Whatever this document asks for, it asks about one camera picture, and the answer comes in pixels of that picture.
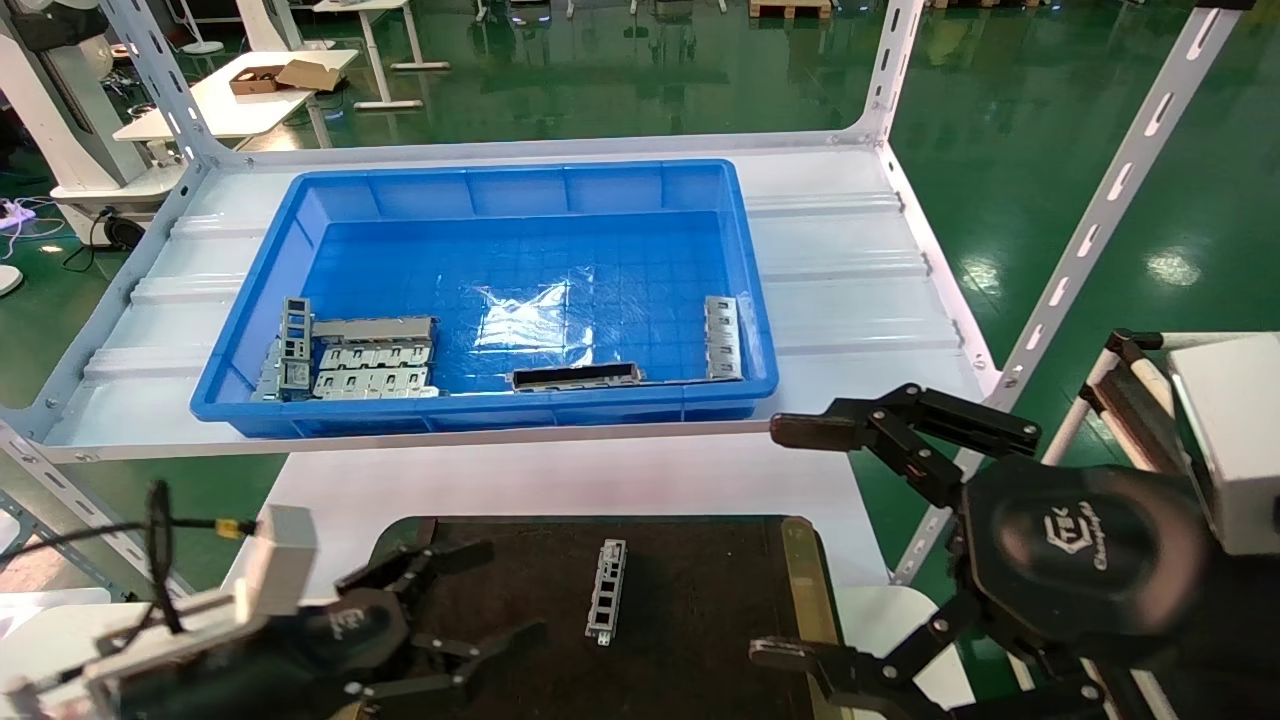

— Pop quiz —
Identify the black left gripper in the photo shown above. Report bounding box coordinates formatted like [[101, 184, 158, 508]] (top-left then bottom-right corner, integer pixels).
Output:
[[115, 540, 549, 720]]

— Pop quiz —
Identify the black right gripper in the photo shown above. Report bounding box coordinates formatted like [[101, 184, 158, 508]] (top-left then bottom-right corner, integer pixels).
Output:
[[750, 383, 1216, 720]]

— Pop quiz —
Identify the silver perforated metal part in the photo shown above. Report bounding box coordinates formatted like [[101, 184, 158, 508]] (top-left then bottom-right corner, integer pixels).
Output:
[[585, 539, 629, 647]]

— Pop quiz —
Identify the black container tray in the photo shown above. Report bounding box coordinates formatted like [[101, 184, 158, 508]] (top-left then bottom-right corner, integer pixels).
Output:
[[330, 515, 851, 720]]

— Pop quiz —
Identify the dark hollow metal part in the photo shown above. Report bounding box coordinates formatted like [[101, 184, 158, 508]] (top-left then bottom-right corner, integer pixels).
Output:
[[510, 362, 646, 391]]

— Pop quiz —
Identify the silver slotted metal part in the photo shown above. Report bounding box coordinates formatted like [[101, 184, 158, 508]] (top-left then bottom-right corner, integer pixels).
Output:
[[703, 295, 745, 382]]

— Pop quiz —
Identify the long grey metal part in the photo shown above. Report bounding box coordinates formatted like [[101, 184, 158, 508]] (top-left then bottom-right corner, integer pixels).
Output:
[[310, 316, 439, 347]]

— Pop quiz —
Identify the silver bent metal part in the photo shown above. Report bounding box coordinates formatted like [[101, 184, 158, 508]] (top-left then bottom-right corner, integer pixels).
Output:
[[250, 338, 286, 403]]

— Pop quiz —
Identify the silver windowed metal part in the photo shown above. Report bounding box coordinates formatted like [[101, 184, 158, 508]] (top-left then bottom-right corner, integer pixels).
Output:
[[279, 297, 313, 401]]

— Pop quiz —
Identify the white metal shelf rack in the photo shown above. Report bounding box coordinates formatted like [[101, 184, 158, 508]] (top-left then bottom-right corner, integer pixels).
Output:
[[0, 0, 1251, 603]]

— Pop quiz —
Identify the blue plastic bin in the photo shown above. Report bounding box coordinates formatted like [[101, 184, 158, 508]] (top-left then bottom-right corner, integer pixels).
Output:
[[190, 158, 780, 439]]

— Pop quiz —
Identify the white work table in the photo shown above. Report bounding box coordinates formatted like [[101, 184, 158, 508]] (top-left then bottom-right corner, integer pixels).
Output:
[[112, 50, 359, 167]]

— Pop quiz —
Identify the open cardboard box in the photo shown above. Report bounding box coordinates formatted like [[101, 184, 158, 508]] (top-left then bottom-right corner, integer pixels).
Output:
[[228, 59, 347, 97]]

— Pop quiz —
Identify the white desk with legs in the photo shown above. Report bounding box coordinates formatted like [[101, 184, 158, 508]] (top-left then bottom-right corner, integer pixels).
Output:
[[312, 0, 451, 111]]

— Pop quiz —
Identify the white fan stand base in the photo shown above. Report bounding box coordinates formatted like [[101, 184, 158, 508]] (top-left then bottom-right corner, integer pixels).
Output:
[[180, 0, 227, 56]]

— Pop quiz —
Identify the white machine stand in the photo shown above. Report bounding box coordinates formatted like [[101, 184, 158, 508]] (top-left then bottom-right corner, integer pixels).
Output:
[[0, 0, 187, 247]]

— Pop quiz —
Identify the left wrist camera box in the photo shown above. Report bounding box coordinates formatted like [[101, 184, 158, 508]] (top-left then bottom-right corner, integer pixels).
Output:
[[235, 505, 320, 617]]

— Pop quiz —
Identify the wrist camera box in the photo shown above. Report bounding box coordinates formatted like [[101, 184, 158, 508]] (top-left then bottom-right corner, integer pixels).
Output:
[[235, 505, 320, 617], [1165, 333, 1280, 557]]

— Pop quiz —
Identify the white cart frame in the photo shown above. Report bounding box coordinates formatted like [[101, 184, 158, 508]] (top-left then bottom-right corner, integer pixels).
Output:
[[1040, 328, 1216, 501]]

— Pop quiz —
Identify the silver camera mount bracket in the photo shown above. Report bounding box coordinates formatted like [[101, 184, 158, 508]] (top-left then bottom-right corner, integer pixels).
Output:
[[0, 588, 273, 720]]

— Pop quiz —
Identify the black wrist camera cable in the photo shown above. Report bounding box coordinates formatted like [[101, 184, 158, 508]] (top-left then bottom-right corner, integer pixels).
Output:
[[0, 480, 259, 637]]

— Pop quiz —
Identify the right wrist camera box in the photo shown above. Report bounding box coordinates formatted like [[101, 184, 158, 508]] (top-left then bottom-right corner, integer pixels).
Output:
[[1165, 333, 1280, 557]]

